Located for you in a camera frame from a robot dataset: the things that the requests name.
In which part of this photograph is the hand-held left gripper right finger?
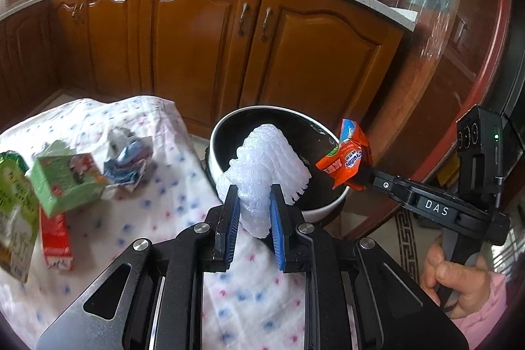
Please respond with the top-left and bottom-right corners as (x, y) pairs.
(268, 184), (470, 350)

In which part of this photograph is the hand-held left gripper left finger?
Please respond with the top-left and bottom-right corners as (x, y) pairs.
(35, 184), (242, 350)

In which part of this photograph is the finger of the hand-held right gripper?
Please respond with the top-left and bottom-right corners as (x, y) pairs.
(353, 166), (414, 210)

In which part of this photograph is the orange snack packet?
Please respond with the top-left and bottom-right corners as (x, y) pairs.
(315, 118), (373, 191)

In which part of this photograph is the white foam fruit net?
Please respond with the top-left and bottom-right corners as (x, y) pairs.
(216, 124), (312, 240)

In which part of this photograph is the white bin with black liner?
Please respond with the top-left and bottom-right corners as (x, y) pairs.
(204, 107), (351, 223)

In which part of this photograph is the silver blue wrapper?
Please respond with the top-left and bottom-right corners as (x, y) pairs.
(102, 129), (154, 191)

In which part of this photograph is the green snack bag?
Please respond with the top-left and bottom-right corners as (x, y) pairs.
(0, 151), (42, 285)

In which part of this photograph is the person's right forearm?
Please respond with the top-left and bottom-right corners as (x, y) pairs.
(455, 272), (510, 350)

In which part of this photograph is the person's right hand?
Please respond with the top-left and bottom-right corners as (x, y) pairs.
(422, 238), (493, 320)

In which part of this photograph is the red wooden glass door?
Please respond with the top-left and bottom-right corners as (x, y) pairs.
(345, 0), (525, 244)

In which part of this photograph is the white dotted tablecloth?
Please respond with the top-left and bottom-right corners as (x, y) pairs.
(0, 96), (312, 350)

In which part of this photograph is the wooden cabinet door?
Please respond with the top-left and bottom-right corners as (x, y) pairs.
(78, 0), (144, 100)
(50, 0), (99, 88)
(242, 0), (405, 154)
(141, 0), (265, 133)

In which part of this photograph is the red snack packet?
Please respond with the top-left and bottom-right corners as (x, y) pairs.
(39, 206), (76, 273)

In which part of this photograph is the green drink carton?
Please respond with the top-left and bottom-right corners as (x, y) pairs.
(31, 140), (109, 217)

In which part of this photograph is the wooden sink cabinet run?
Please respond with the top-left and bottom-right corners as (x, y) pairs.
(0, 1), (58, 117)

